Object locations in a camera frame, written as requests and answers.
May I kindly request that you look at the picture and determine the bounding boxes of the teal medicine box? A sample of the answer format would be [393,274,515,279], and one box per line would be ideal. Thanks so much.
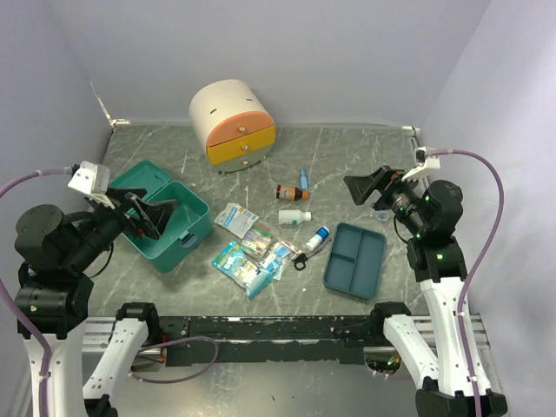
[110,161,213,274]

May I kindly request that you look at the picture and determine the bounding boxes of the blue plastic vial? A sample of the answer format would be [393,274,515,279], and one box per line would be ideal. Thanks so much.
[300,169,308,190]

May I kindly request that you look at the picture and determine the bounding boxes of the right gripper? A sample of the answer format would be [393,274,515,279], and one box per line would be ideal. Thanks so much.
[343,164,427,235]

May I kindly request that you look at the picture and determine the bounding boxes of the blue divided tray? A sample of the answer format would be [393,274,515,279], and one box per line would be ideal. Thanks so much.
[322,222,387,301]

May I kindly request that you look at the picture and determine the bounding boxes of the black clip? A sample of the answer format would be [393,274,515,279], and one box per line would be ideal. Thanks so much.
[293,254,308,271]

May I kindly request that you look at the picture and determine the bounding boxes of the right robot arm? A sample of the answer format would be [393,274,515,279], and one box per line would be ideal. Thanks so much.
[344,165,508,416]

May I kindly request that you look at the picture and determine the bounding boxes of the white blue gauze packet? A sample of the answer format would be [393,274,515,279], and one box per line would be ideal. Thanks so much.
[214,203,259,239]

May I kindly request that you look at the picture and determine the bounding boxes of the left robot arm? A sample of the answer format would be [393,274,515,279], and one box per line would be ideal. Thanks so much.
[8,189,179,416]

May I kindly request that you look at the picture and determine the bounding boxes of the blue cotton ball bag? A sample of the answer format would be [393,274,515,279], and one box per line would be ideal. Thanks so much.
[211,241,273,300]

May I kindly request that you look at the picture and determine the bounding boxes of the small clear measuring cup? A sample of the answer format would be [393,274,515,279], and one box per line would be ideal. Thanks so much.
[375,210,389,222]

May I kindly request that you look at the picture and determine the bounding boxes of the elastic bandage roll in bag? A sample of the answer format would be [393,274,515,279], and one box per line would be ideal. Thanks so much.
[304,226,331,254]

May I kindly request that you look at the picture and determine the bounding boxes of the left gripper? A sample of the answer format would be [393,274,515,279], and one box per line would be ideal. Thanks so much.
[65,184,178,268]

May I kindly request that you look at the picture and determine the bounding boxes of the cotton swab packet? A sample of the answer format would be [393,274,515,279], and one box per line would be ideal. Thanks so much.
[240,222,280,260]

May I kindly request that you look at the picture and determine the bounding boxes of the brown bottle orange cap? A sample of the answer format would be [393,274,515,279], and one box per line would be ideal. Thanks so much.
[275,185,309,201]

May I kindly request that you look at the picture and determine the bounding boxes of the round mini drawer cabinet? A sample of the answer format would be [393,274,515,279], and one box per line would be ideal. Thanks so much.
[189,79,276,175]

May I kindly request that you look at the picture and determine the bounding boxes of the small blue white packets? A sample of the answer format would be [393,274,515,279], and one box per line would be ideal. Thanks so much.
[259,242,291,281]

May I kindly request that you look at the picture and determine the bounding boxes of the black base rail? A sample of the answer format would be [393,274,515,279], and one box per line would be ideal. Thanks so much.
[159,315,396,367]

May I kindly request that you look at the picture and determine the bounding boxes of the white plastic bottle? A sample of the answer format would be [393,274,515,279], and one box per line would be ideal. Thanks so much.
[278,209,312,225]

